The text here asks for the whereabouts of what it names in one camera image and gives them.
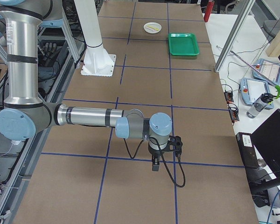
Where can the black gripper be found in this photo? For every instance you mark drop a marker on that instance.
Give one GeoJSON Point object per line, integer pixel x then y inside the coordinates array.
{"type": "Point", "coordinates": [154, 152]}

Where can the white round plate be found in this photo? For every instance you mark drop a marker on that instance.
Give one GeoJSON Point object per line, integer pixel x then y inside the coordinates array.
{"type": "Point", "coordinates": [152, 24]}

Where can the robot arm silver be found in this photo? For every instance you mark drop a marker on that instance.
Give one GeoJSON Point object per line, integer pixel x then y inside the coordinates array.
{"type": "Point", "coordinates": [25, 114]}

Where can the black desktop computer box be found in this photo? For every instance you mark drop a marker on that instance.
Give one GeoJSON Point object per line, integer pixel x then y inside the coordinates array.
{"type": "Point", "coordinates": [247, 151]}

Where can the clear water bottle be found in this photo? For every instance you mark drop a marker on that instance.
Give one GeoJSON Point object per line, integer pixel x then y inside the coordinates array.
{"type": "Point", "coordinates": [259, 105]}

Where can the near teach pendant tablet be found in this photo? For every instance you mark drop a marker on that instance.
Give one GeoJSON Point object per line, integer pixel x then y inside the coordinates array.
{"type": "Point", "coordinates": [251, 89]}

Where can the teach pendant tablet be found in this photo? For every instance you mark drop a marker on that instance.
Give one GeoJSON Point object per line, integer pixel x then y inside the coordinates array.
{"type": "Point", "coordinates": [269, 69]}
{"type": "Point", "coordinates": [251, 89]}

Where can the black computer monitor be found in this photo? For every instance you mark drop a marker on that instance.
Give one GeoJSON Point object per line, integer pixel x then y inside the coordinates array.
{"type": "Point", "coordinates": [266, 139]}

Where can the green plastic tray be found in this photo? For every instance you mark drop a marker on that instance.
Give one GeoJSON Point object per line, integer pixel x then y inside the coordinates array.
{"type": "Point", "coordinates": [183, 44]}

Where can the reacher grabber tool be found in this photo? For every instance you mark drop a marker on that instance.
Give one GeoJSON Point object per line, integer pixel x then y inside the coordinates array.
{"type": "Point", "coordinates": [259, 73]}

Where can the far teach pendant tablet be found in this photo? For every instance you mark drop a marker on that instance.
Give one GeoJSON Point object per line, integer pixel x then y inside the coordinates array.
{"type": "Point", "coordinates": [269, 69]}

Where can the red cylinder bottle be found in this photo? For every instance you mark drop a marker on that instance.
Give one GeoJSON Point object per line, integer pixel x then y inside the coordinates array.
{"type": "Point", "coordinates": [208, 10]}

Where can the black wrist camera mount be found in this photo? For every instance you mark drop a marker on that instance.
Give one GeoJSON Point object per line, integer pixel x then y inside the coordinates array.
{"type": "Point", "coordinates": [174, 145]}

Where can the white mounting pedestal column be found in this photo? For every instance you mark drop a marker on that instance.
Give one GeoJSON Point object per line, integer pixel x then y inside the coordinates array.
{"type": "Point", "coordinates": [97, 61]}

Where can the aluminium frame post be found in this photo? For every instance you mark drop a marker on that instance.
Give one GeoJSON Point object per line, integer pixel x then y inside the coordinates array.
{"type": "Point", "coordinates": [234, 32]}

